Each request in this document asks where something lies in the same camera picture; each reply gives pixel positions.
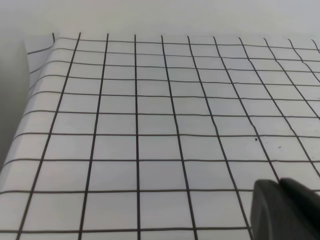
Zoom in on white black-grid tablecloth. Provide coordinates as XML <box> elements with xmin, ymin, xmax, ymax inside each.
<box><xmin>0</xmin><ymin>33</ymin><xmax>320</xmax><ymax>240</ymax></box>

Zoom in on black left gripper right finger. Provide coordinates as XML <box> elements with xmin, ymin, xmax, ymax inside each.
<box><xmin>279</xmin><ymin>178</ymin><xmax>320</xmax><ymax>240</ymax></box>

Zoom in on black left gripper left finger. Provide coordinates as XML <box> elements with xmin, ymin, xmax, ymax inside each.
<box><xmin>250</xmin><ymin>179</ymin><xmax>300</xmax><ymax>240</ymax></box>

